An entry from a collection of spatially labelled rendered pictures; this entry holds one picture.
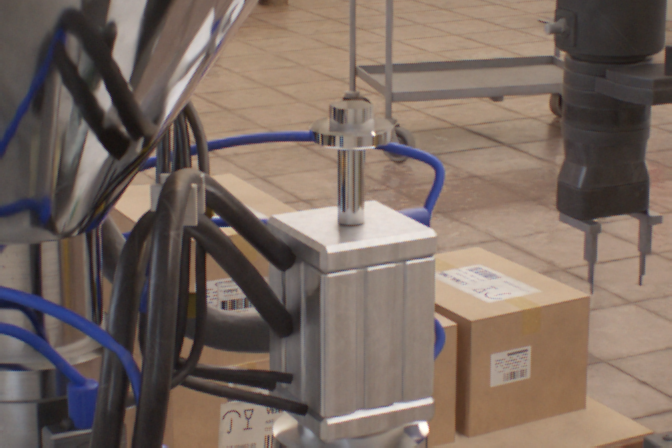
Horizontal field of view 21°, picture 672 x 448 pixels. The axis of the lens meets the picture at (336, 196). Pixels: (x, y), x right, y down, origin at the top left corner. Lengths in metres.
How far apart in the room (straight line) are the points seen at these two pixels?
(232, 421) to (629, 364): 1.43
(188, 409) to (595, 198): 1.88
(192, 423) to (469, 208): 2.62
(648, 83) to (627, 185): 0.12
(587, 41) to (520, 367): 2.24
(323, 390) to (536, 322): 3.05
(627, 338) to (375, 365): 4.07
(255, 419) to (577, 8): 2.01
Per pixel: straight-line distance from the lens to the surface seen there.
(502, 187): 6.08
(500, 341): 3.64
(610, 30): 1.49
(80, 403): 0.59
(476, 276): 3.85
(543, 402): 3.77
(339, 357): 0.64
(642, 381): 4.43
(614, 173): 1.54
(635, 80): 1.47
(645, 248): 1.57
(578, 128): 1.52
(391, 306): 0.64
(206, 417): 3.35
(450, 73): 6.87
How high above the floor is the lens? 1.59
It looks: 16 degrees down
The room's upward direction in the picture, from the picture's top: straight up
